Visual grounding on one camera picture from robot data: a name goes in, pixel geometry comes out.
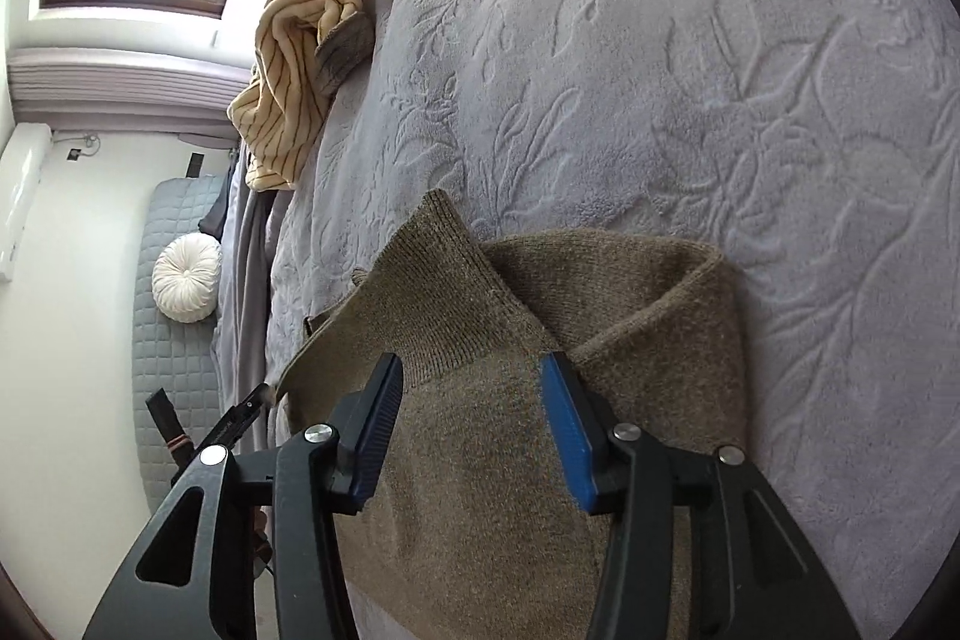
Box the brown knit sweater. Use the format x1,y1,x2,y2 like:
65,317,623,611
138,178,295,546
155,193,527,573
280,190,748,638

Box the grey quilted mattress pad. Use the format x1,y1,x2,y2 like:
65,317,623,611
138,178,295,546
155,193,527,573
132,175,223,510

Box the round white pleated cushion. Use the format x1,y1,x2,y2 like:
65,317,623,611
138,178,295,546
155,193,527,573
149,232,221,323

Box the yellow striped garment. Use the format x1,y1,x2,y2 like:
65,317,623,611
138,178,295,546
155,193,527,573
226,0,513,194

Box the folded lavender window blind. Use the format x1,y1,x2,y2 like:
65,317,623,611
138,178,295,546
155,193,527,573
7,47,249,138

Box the embossed lavender bedspread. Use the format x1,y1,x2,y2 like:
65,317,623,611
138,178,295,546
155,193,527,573
265,0,958,638

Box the white wall air conditioner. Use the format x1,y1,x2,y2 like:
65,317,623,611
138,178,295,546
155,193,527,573
0,124,52,283

